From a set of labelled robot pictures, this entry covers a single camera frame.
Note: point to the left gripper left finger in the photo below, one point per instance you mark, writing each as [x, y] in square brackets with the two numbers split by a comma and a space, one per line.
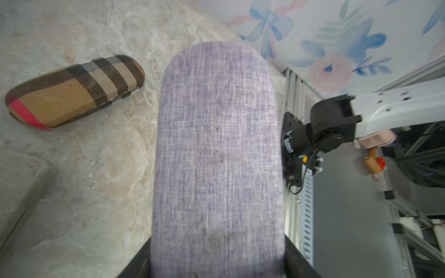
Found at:
[140, 265]

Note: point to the grey office chair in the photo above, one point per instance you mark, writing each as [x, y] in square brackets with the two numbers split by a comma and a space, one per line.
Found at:
[429, 200]

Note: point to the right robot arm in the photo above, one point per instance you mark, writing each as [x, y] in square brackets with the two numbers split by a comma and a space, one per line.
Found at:
[342, 119]

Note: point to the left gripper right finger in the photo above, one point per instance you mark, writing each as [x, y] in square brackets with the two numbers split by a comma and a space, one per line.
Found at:
[296, 266]

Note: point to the small wooden red toy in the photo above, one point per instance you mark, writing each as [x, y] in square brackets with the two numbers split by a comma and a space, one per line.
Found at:
[374, 163]

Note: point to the brown plaid eyeglass case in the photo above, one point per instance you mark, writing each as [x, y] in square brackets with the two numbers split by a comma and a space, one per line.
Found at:
[74, 92]

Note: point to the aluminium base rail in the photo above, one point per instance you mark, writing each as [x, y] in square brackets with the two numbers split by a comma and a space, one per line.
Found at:
[299, 213]

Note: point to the grey stone-pattern eyeglass case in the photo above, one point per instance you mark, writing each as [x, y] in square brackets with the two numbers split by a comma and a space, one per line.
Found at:
[24, 180]

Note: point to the purple fabric eyeglass case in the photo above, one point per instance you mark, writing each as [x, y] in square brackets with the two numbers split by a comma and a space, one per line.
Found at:
[218, 193]

